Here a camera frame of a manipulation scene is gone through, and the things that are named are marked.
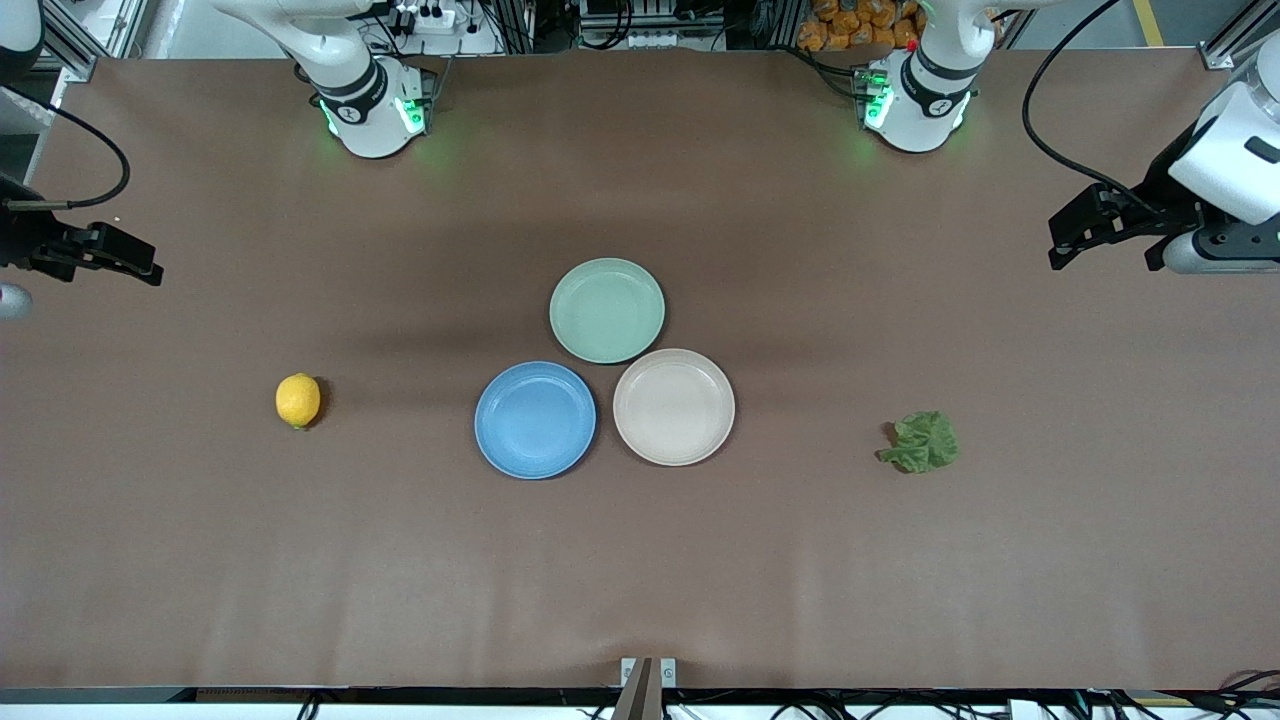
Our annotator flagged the bag of orange items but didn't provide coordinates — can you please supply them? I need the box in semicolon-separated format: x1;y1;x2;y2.
796;0;923;53

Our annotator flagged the aluminium frame profile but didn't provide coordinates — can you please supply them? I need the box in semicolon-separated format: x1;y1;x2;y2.
1198;0;1280;71
38;0;101;83

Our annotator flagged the green lettuce leaf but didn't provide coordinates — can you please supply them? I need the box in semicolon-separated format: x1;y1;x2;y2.
877;410;960;475

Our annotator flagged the green plate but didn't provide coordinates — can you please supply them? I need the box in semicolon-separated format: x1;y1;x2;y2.
549;257;667;365

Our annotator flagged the yellow lemon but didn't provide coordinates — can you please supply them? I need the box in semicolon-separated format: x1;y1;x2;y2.
275;372;323;431

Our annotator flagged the beige plate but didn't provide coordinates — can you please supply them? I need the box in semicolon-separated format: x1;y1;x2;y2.
612;347;737;468

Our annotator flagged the white power strip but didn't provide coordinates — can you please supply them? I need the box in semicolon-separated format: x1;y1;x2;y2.
385;3;458;37

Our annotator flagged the blue plate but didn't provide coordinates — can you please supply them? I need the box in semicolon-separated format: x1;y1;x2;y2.
474;360;598;481

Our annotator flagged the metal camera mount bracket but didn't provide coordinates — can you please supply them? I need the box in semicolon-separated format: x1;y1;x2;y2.
620;656;679;720

